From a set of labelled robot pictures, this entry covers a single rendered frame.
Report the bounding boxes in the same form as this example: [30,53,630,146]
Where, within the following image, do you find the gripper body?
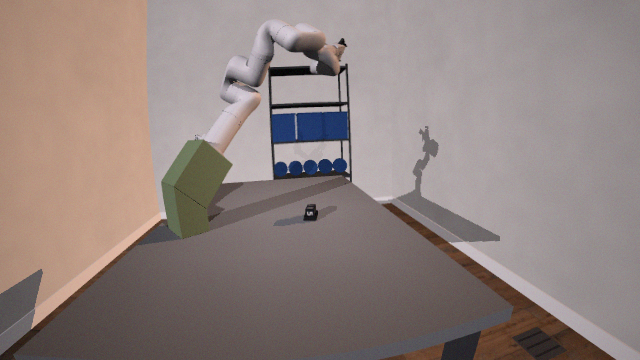
[330,43,345,61]

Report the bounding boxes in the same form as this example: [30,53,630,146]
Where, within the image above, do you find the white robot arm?
[194,19,340,156]

